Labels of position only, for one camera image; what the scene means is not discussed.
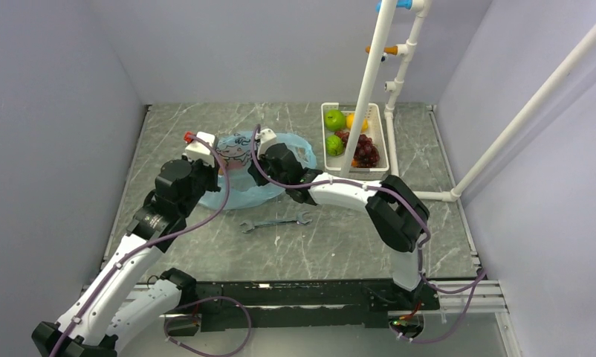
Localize white perforated plastic basket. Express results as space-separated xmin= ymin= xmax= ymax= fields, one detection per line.
xmin=321 ymin=103 xmax=389 ymax=181

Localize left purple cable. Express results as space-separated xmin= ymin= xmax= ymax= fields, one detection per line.
xmin=49 ymin=132 xmax=253 ymax=357

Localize purple cable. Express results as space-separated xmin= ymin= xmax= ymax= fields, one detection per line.
xmin=49 ymin=132 xmax=253 ymax=357
xmin=250 ymin=123 xmax=488 ymax=345

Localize white PVC pipe frame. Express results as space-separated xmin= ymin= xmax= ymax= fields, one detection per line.
xmin=338 ymin=0 xmax=596 ymax=203

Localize yellow fake lemon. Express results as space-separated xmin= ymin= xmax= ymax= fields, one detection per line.
xmin=346 ymin=113 xmax=370 ymax=133

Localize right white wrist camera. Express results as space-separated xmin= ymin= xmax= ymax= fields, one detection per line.
xmin=255 ymin=128 xmax=278 ymax=158

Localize green fake apple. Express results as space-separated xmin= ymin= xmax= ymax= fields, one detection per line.
xmin=323 ymin=109 xmax=346 ymax=132

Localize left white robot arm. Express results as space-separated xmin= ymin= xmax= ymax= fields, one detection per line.
xmin=31 ymin=155 xmax=225 ymax=356

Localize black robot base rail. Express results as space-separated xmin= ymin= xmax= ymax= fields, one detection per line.
xmin=150 ymin=275 xmax=441 ymax=332

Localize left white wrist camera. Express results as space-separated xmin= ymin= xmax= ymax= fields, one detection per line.
xmin=184 ymin=132 xmax=218 ymax=167

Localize dark fake fruit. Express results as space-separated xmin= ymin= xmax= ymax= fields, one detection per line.
xmin=353 ymin=134 xmax=380 ymax=168

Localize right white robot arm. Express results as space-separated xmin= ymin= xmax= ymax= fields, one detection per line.
xmin=248 ymin=141 xmax=431 ymax=309

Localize green fake fruit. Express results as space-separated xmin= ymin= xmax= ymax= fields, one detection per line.
xmin=324 ymin=135 xmax=345 ymax=157

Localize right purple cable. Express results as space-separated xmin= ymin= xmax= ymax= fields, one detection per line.
xmin=250 ymin=123 xmax=488 ymax=345

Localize red fake grapes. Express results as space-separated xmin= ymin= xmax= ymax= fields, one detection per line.
xmin=334 ymin=130 xmax=350 ymax=146

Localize light blue cartoon plastic bag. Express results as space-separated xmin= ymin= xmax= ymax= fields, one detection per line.
xmin=198 ymin=131 xmax=317 ymax=210

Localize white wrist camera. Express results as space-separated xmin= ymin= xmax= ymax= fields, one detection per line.
xmin=255 ymin=128 xmax=278 ymax=158
xmin=184 ymin=132 xmax=218 ymax=167

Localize silver open-end wrench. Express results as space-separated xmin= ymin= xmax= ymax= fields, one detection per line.
xmin=239 ymin=211 xmax=313 ymax=234

